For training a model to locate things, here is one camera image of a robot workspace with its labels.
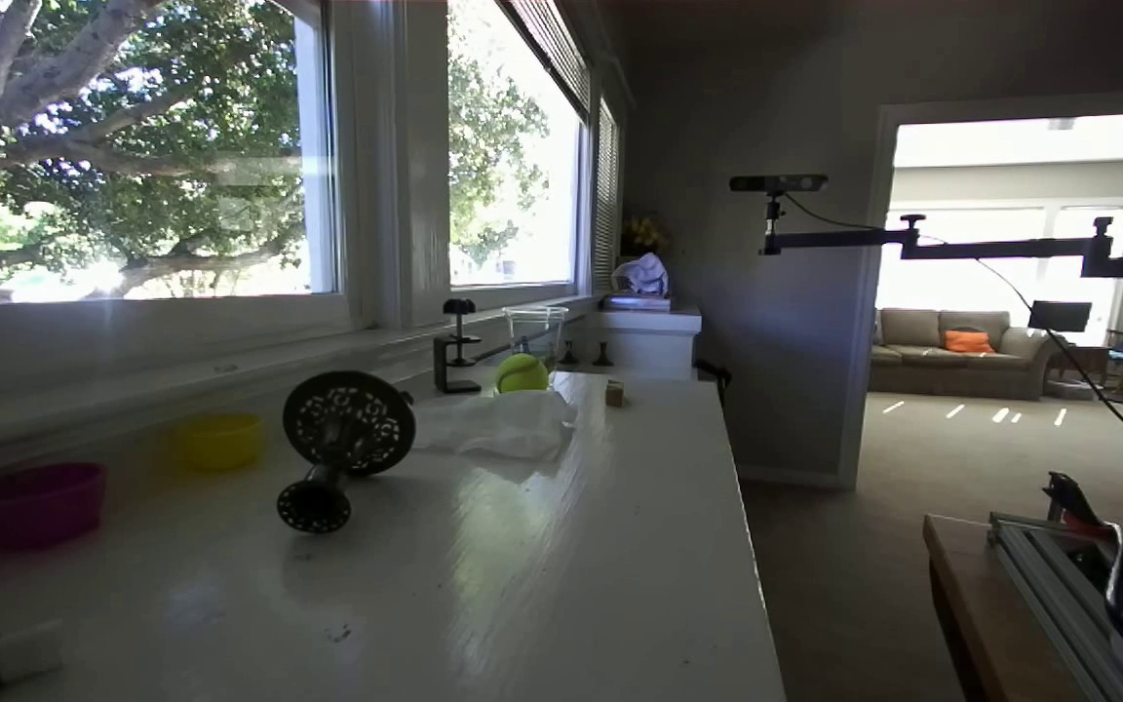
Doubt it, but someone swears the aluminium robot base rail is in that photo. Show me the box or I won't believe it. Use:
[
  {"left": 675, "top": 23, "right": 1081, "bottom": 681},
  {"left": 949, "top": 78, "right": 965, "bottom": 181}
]
[{"left": 987, "top": 506, "right": 1123, "bottom": 702}]

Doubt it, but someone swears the red and black clamp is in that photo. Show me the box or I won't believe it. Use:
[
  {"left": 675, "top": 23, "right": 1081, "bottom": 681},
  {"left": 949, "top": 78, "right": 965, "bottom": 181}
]
[{"left": 1038, "top": 469, "right": 1123, "bottom": 555}]

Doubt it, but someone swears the white storage box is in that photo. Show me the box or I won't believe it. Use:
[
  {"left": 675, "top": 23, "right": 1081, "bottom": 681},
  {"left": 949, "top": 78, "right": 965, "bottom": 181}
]
[{"left": 595, "top": 306, "right": 705, "bottom": 384}]

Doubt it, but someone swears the yellow flower bunch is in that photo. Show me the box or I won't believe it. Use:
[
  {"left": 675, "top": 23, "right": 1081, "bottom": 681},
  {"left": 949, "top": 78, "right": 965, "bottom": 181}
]
[{"left": 622, "top": 209, "right": 673, "bottom": 261}]

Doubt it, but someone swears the wooden side table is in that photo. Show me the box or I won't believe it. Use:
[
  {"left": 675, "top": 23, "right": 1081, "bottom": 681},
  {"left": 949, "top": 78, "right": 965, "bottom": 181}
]
[{"left": 922, "top": 512, "right": 1094, "bottom": 702}]

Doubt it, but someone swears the yellow green tennis ball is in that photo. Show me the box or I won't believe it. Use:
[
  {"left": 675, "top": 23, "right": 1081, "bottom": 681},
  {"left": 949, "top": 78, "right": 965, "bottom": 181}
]
[{"left": 493, "top": 350, "right": 553, "bottom": 397}]

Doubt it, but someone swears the black articulated camera mount arm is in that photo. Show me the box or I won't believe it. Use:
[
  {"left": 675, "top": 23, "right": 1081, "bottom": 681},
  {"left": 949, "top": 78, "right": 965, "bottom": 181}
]
[{"left": 760, "top": 191, "right": 1123, "bottom": 282}]

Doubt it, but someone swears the pink plastic bowl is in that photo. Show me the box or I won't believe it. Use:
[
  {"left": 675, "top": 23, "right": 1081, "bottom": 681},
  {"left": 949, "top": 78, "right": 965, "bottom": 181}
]
[{"left": 0, "top": 459, "right": 111, "bottom": 555}]

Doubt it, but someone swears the beige sofa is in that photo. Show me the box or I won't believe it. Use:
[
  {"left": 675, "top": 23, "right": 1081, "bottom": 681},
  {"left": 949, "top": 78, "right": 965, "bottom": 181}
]
[{"left": 866, "top": 306, "right": 1056, "bottom": 402}]

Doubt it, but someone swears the far room bright window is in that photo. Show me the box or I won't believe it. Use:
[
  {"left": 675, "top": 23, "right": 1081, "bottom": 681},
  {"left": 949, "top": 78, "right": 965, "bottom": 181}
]
[{"left": 879, "top": 191, "right": 1123, "bottom": 332}]

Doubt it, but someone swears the yellow plastic bowl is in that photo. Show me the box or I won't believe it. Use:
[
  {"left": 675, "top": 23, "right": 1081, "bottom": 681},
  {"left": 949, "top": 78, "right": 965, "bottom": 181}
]
[{"left": 173, "top": 410, "right": 270, "bottom": 476}]

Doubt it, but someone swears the black music stand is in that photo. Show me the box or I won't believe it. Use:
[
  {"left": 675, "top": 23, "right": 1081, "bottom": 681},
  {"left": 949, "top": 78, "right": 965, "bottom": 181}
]
[{"left": 1026, "top": 298, "right": 1095, "bottom": 335}]

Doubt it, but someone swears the narrow white framed window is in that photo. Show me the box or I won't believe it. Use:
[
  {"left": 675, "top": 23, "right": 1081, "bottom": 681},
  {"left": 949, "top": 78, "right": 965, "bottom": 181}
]
[{"left": 595, "top": 92, "right": 630, "bottom": 285}]

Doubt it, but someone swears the orange cushion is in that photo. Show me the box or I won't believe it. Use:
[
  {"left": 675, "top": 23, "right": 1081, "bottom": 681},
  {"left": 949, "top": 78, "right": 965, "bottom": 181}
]
[{"left": 942, "top": 325, "right": 997, "bottom": 359}]

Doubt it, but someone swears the crumpled white cloth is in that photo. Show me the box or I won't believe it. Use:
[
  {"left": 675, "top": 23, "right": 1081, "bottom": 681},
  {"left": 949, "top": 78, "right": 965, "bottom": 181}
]
[{"left": 414, "top": 384, "right": 582, "bottom": 486}]

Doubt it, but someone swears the clear plastic cup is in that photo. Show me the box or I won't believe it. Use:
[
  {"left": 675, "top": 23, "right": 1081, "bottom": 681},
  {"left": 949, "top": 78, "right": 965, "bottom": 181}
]
[{"left": 506, "top": 300, "right": 579, "bottom": 371}]

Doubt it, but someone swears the thin black camera cable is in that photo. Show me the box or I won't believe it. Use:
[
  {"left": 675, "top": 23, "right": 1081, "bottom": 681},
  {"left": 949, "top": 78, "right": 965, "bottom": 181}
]
[{"left": 970, "top": 255, "right": 1123, "bottom": 476}]

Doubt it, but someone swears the white framed glass window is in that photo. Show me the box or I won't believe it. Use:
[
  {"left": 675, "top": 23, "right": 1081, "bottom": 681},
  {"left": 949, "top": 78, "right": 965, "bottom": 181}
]
[
  {"left": 0, "top": 0, "right": 349, "bottom": 321},
  {"left": 441, "top": 0, "right": 600, "bottom": 300}
]

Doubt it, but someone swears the black stereo camera bar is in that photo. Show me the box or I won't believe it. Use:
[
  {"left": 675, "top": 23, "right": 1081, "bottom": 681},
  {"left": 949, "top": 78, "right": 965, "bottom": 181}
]
[{"left": 727, "top": 173, "right": 835, "bottom": 200}]

